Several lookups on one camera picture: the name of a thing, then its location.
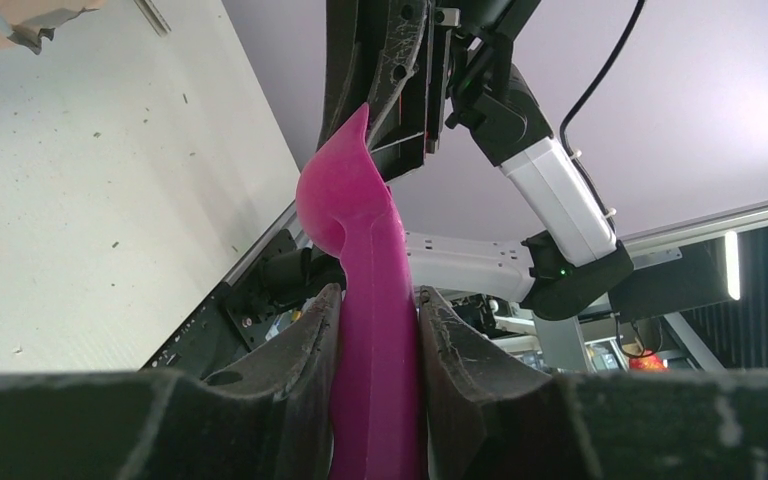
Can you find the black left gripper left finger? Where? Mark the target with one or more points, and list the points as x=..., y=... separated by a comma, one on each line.
x=262, y=417

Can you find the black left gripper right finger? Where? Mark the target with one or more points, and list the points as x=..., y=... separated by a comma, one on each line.
x=491, y=416

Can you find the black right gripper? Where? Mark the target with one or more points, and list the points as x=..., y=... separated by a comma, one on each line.
x=473, y=81

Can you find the magenta plastic scoop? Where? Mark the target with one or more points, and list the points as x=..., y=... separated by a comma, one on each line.
x=364, y=298

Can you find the peach cat litter bag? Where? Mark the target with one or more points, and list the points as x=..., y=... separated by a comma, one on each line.
x=26, y=22

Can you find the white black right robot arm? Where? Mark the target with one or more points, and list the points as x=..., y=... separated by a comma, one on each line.
x=559, y=250

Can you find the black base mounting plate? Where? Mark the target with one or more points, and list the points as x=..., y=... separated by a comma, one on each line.
x=235, y=317

